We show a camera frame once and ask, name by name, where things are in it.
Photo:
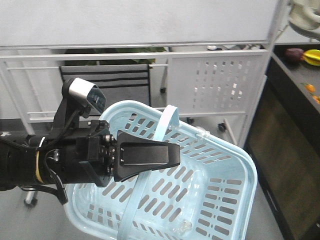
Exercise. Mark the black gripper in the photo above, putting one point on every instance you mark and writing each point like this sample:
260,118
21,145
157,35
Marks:
90,154

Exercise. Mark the light blue plastic basket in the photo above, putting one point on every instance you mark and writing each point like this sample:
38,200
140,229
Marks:
209,196

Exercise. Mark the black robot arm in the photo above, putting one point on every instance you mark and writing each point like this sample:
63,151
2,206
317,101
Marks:
18,161

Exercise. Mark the black fruit display stand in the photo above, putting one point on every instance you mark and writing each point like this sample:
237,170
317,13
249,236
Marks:
284,141

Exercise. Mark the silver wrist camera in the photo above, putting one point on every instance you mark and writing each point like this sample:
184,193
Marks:
86,96

